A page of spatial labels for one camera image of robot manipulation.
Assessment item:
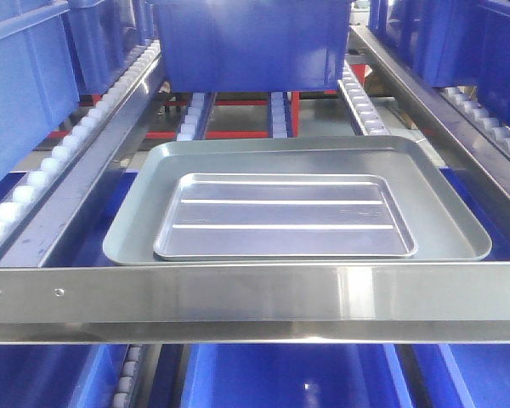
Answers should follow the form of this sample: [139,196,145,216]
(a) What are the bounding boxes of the blue crate shelf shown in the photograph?
[0,1,151,181]
[369,1,510,127]

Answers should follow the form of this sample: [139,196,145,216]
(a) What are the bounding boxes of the centre white roller track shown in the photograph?
[269,92,292,139]

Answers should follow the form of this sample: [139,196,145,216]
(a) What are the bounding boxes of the blue bin below centre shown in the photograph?
[181,343,414,407]

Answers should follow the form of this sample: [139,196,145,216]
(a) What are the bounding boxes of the blue crate centre back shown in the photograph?
[152,1,351,93]

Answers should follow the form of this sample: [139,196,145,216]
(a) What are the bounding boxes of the blue crate right shelf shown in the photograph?
[369,1,510,127]

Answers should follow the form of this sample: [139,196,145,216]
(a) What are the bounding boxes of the blue bin below left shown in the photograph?
[0,344,128,407]

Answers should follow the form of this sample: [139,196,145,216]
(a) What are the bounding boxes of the far left roller track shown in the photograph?
[0,40,161,246]

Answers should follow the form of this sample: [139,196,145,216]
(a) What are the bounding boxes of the blue crate left shelf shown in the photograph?
[0,1,151,181]

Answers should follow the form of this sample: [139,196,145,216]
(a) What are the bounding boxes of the right white roller track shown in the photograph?
[337,61,390,136]

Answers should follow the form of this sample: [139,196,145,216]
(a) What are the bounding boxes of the left steel divider rail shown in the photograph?
[0,42,164,267]

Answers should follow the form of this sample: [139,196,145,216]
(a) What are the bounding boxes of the red steel floor frame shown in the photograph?
[139,91,353,151]

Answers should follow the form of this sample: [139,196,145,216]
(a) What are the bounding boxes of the steel divider rail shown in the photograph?
[350,25,510,195]
[0,42,164,267]

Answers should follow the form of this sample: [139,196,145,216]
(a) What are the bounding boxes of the blue bin below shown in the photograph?
[0,344,128,407]
[413,343,510,407]
[181,343,414,407]

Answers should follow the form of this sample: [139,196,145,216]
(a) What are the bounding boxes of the white roller track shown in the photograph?
[269,92,292,139]
[337,61,390,136]
[175,93,217,141]

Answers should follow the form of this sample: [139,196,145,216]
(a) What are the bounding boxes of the silver ribbed metal tray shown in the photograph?
[153,173,418,261]

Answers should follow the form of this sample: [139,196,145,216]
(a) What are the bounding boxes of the large grey-green tray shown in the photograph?
[103,136,492,265]

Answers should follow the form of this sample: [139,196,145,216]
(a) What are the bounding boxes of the front steel cross beam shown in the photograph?
[0,262,510,343]

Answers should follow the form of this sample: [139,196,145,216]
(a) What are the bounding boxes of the blue bin below right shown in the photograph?
[413,343,510,407]

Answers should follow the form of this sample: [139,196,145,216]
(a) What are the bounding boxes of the far right roller track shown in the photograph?
[440,87,510,159]

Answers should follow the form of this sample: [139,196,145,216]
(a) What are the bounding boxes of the right steel divider rail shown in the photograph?
[350,25,510,195]

